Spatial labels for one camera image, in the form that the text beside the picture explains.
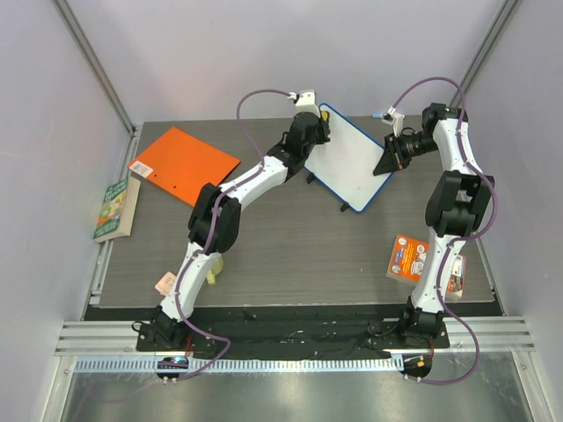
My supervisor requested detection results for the blue framed whiteboard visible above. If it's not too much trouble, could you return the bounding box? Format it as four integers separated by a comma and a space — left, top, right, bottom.
304, 103, 392, 213

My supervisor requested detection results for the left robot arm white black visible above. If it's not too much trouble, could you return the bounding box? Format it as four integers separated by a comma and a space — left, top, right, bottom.
150, 112, 330, 351

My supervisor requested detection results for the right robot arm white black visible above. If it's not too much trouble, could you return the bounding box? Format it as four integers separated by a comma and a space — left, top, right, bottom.
373, 103, 494, 347

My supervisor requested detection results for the orange cover book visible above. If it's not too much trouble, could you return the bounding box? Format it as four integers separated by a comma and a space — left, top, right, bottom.
386, 235, 467, 301

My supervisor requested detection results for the orange folder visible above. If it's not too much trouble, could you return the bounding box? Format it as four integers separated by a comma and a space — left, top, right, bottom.
128, 127, 240, 206

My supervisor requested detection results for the pink power adapter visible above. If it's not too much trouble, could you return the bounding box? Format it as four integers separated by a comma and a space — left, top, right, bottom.
155, 272, 177, 296

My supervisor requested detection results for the green cover book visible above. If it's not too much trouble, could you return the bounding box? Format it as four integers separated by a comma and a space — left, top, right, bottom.
93, 177, 141, 243

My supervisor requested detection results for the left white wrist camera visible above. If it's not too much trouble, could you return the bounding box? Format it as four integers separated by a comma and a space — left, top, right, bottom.
288, 90, 320, 118

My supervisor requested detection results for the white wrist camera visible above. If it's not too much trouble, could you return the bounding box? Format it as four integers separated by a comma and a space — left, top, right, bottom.
381, 106, 405, 137
288, 90, 320, 118

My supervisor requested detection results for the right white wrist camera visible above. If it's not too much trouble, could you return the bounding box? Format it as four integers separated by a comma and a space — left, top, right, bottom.
381, 106, 405, 137

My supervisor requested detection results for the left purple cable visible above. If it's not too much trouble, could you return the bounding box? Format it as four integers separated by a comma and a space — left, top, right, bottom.
173, 89, 296, 382

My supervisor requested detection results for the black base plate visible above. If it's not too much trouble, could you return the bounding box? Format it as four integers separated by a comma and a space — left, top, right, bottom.
131, 304, 450, 360

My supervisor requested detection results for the slotted cable duct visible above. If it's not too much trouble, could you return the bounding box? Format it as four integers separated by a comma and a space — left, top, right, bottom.
74, 355, 404, 374

